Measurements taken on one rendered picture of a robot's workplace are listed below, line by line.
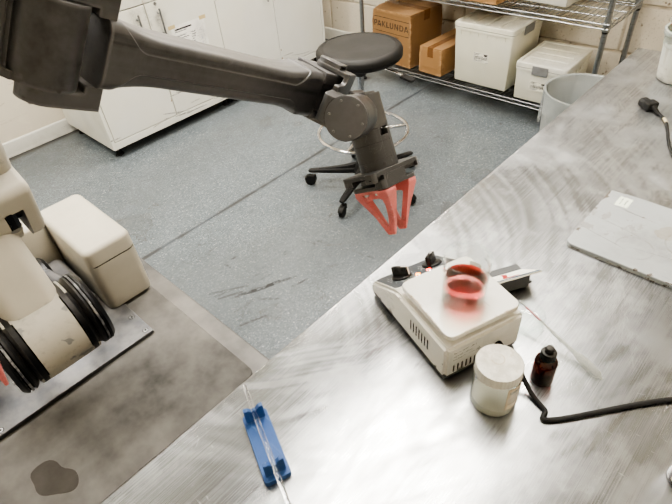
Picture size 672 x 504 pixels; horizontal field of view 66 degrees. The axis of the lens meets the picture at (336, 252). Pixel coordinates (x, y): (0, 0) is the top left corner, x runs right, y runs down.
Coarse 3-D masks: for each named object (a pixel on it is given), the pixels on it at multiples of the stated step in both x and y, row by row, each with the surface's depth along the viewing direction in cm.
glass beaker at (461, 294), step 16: (448, 256) 68; (464, 256) 69; (480, 256) 68; (448, 272) 65; (448, 288) 67; (464, 288) 65; (480, 288) 65; (448, 304) 68; (464, 304) 67; (480, 304) 67
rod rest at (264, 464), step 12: (264, 408) 69; (252, 420) 68; (264, 420) 68; (252, 432) 67; (264, 432) 66; (252, 444) 65; (276, 444) 65; (264, 456) 64; (276, 456) 64; (264, 468) 60; (288, 468) 63; (264, 480) 62; (276, 480) 62
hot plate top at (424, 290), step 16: (432, 272) 75; (416, 288) 73; (432, 288) 73; (496, 288) 72; (416, 304) 71; (432, 304) 70; (496, 304) 69; (512, 304) 69; (432, 320) 68; (448, 320) 68; (464, 320) 68; (480, 320) 68; (448, 336) 66
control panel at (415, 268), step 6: (438, 258) 84; (414, 264) 85; (420, 264) 84; (414, 270) 82; (420, 270) 81; (426, 270) 79; (390, 276) 82; (414, 276) 79; (384, 282) 80; (390, 282) 80; (396, 282) 79; (402, 282) 78
